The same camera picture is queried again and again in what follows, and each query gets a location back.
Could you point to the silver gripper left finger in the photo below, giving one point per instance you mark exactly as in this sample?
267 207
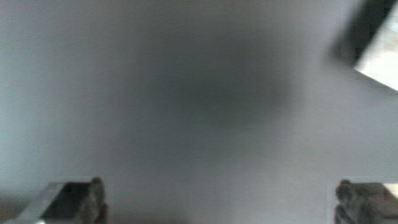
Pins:
68 204

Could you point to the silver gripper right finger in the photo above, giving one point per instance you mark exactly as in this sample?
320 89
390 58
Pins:
367 203

